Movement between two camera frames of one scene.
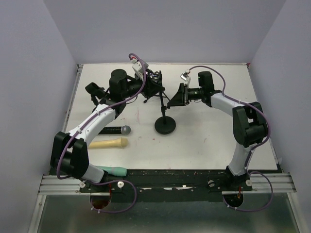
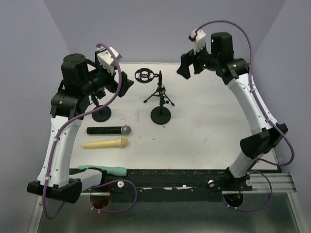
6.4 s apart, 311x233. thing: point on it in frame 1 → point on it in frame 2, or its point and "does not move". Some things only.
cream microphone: [122, 142] does not move
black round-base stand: [164, 124] → [161, 115]
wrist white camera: [137, 67] → [106, 58]
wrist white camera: [185, 78] → [199, 42]
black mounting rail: [170, 184] does not move
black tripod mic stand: [163, 107] → [145, 75]
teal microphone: [114, 171] does not move
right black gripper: [181, 98] → [188, 59]
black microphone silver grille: [125, 130] does not move
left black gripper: [151, 88] → [126, 84]
